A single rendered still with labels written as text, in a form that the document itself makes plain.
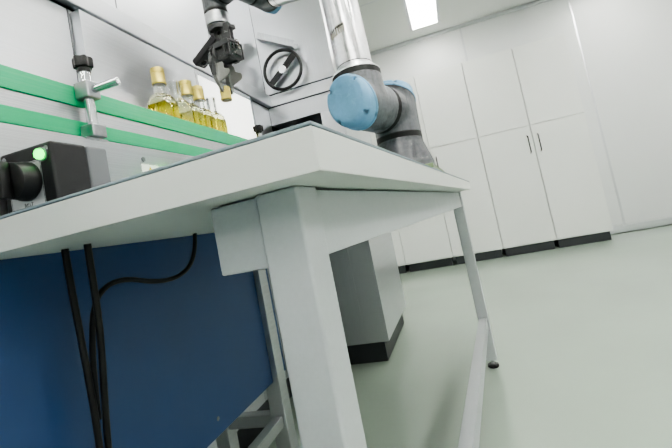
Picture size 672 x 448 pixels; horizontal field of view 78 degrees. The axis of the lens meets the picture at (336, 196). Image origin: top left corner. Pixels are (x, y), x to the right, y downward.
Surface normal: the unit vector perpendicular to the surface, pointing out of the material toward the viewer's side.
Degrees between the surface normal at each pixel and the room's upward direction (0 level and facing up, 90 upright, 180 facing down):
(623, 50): 90
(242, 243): 90
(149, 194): 90
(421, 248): 90
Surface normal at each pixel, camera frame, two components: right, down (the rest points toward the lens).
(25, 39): 0.94, -0.21
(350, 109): -0.61, 0.15
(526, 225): -0.27, -0.01
